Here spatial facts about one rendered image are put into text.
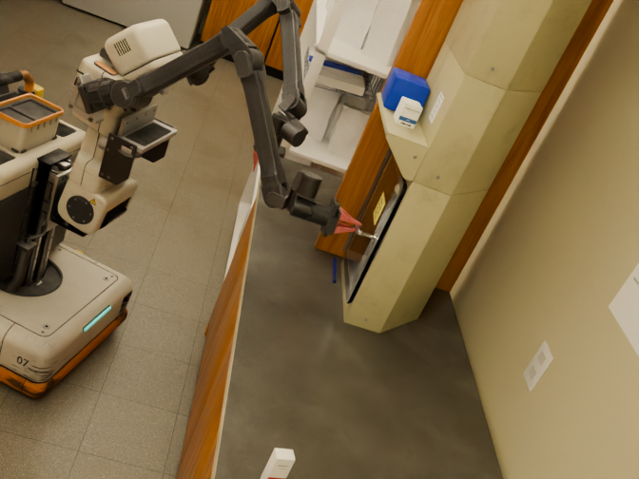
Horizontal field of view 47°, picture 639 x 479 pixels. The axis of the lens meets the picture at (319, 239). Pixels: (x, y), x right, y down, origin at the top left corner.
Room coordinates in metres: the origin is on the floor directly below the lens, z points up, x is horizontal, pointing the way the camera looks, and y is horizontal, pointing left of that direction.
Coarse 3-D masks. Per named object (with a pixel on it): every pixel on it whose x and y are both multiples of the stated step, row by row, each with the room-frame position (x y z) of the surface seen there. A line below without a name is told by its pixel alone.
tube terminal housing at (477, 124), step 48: (432, 96) 1.96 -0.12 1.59; (480, 96) 1.79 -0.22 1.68; (528, 96) 1.91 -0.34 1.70; (432, 144) 1.78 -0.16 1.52; (480, 144) 1.81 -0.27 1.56; (432, 192) 1.79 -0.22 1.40; (480, 192) 1.93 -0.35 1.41; (384, 240) 1.78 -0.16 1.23; (432, 240) 1.82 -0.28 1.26; (384, 288) 1.79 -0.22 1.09; (432, 288) 1.95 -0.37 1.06
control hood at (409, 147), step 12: (384, 108) 1.94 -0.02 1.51; (384, 120) 1.85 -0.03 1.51; (384, 132) 1.79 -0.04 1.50; (396, 132) 1.79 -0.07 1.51; (408, 132) 1.83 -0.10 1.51; (420, 132) 1.87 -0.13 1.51; (396, 144) 1.76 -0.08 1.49; (408, 144) 1.77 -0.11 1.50; (420, 144) 1.78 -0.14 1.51; (396, 156) 1.77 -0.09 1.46; (408, 156) 1.77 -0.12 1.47; (420, 156) 1.78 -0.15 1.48; (408, 168) 1.77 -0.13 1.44; (408, 180) 1.78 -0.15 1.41
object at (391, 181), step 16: (384, 176) 2.01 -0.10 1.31; (400, 176) 1.85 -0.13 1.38; (384, 192) 1.93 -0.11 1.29; (400, 192) 1.78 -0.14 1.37; (368, 208) 2.02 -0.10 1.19; (384, 208) 1.86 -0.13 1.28; (368, 224) 1.94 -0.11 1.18; (384, 224) 1.79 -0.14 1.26; (352, 240) 2.03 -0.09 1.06; (368, 240) 1.87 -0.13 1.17; (352, 256) 1.96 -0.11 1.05; (368, 256) 1.80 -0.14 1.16; (352, 272) 1.88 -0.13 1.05; (352, 288) 1.80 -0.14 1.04
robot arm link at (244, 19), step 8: (264, 0) 2.48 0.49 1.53; (272, 0) 2.46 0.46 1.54; (256, 8) 2.47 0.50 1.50; (264, 8) 2.46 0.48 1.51; (272, 8) 2.48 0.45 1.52; (296, 8) 2.46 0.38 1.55; (240, 16) 2.47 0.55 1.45; (248, 16) 2.46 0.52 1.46; (256, 16) 2.45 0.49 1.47; (264, 16) 2.47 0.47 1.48; (232, 24) 2.45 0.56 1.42; (240, 24) 2.44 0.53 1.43; (248, 24) 2.44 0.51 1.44; (256, 24) 2.46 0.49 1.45; (248, 32) 2.46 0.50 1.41; (208, 72) 2.42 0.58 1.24
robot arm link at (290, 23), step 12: (288, 0) 2.43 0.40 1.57; (288, 12) 2.41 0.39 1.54; (288, 24) 2.39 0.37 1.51; (300, 24) 2.48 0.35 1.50; (288, 36) 2.36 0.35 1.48; (288, 48) 2.32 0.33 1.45; (288, 60) 2.29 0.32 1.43; (300, 60) 2.32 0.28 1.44; (288, 72) 2.26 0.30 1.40; (300, 72) 2.28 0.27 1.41; (288, 84) 2.22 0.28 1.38; (300, 84) 2.24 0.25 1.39; (300, 96) 2.23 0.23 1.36; (300, 108) 2.18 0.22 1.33
